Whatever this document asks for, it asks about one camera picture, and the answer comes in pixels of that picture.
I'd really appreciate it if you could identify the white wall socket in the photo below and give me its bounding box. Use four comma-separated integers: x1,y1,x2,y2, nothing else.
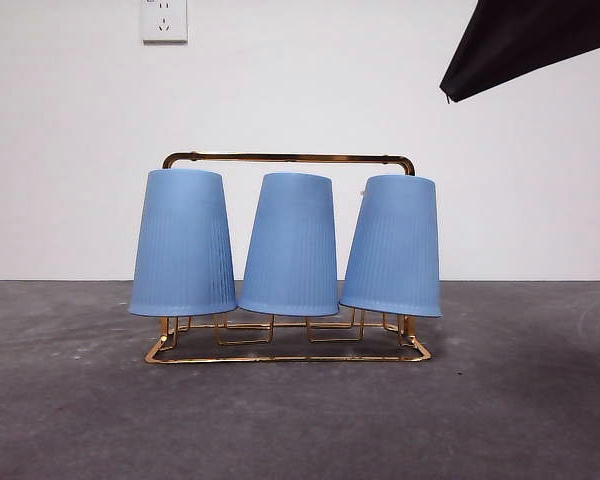
140,0,189,44

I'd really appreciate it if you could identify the blue ribbed plastic cup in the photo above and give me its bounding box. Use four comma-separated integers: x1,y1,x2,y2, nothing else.
128,168,239,319
236,172,342,318
338,173,444,320

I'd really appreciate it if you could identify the gold wire cup holder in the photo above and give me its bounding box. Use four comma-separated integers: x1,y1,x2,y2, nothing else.
144,151,432,365

